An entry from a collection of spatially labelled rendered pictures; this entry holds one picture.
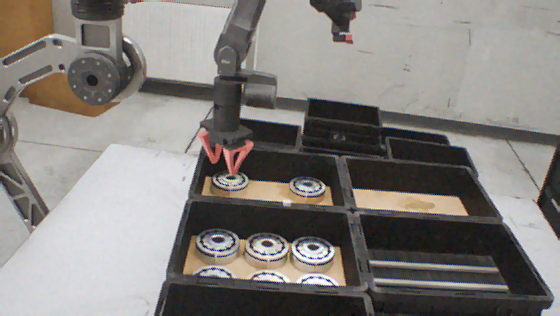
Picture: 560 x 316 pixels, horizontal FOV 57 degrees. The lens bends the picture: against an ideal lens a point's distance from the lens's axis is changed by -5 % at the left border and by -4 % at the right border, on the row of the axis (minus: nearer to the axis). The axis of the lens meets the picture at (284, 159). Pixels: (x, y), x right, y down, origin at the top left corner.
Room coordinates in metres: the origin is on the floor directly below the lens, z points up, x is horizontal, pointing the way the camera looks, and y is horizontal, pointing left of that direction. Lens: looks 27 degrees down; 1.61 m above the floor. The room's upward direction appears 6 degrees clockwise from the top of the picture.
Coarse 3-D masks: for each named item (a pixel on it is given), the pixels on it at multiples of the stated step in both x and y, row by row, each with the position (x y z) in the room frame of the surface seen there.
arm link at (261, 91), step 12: (228, 48) 1.00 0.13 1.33; (228, 60) 1.00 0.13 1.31; (228, 72) 0.99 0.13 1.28; (240, 72) 1.01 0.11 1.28; (252, 72) 1.02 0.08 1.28; (264, 72) 1.04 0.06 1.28; (252, 84) 1.01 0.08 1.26; (264, 84) 1.01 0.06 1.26; (276, 84) 1.02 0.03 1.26; (252, 96) 0.99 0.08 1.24; (264, 96) 0.99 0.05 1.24
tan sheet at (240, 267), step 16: (192, 240) 1.06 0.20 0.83; (240, 240) 1.08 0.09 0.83; (192, 256) 1.00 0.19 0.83; (240, 256) 1.02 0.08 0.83; (288, 256) 1.04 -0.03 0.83; (336, 256) 1.06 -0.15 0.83; (192, 272) 0.94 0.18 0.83; (240, 272) 0.96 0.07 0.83; (288, 272) 0.98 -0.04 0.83; (304, 272) 0.99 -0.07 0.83; (336, 272) 1.00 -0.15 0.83
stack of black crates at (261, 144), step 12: (240, 120) 2.40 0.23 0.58; (252, 120) 2.39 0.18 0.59; (264, 120) 2.40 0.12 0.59; (252, 132) 2.39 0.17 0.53; (264, 132) 2.39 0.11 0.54; (276, 132) 2.39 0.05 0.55; (288, 132) 2.39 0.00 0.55; (300, 132) 2.31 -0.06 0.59; (264, 144) 2.36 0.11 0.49; (276, 144) 2.37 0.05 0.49; (288, 144) 2.38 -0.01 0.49
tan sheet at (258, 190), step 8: (208, 184) 1.33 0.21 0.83; (256, 184) 1.37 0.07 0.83; (264, 184) 1.37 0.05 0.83; (272, 184) 1.38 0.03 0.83; (280, 184) 1.38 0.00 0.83; (288, 184) 1.39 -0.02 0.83; (208, 192) 1.29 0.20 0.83; (248, 192) 1.32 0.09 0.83; (256, 192) 1.32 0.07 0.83; (264, 192) 1.33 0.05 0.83; (272, 192) 1.33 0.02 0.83; (280, 192) 1.34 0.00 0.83; (328, 192) 1.37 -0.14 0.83; (280, 200) 1.29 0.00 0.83; (328, 200) 1.32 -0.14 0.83
